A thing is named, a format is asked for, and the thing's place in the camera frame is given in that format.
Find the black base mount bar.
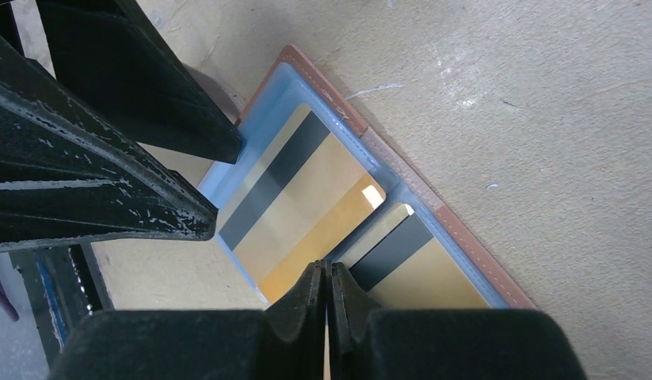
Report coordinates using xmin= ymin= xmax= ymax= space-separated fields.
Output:
xmin=9 ymin=243 xmax=114 ymax=366

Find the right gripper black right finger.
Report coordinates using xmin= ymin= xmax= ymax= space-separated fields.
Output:
xmin=326 ymin=262 xmax=586 ymax=379

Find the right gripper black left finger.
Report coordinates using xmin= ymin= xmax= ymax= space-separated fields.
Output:
xmin=49 ymin=261 xmax=326 ymax=379

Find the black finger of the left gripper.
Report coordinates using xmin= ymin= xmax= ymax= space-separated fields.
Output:
xmin=37 ymin=1 xmax=242 ymax=163
xmin=0 ymin=34 xmax=217 ymax=253

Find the gold striped credit card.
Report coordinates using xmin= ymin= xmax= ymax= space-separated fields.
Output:
xmin=218 ymin=104 xmax=387 ymax=302

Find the pink card holder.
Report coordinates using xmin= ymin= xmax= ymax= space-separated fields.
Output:
xmin=198 ymin=45 xmax=533 ymax=309

